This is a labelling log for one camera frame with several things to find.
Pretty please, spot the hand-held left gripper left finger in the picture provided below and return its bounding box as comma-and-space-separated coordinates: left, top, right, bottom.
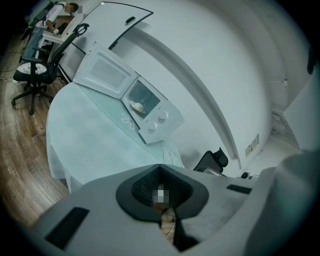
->
31, 164, 180, 256

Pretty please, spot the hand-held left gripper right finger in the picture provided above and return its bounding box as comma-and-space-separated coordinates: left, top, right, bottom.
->
159, 164, 277, 256

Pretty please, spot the white microwave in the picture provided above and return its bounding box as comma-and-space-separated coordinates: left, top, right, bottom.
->
73, 41, 186, 145

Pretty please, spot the white round plate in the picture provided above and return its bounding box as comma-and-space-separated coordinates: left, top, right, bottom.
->
129, 100, 147, 114

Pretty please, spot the black mesh office chair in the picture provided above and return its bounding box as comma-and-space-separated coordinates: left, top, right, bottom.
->
193, 146, 230, 177

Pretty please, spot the round glass table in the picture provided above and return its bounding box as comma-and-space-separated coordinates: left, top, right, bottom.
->
45, 81, 186, 195

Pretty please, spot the office chair with patterned cushion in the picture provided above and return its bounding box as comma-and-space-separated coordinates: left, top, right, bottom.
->
11, 23, 91, 116

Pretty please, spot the white desk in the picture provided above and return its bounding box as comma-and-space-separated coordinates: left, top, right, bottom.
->
41, 13, 76, 47

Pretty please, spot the black framed white board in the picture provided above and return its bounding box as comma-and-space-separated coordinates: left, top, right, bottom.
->
59, 1, 155, 83

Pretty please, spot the wall notice sticker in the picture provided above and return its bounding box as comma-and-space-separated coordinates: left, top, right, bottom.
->
244, 133, 260, 158

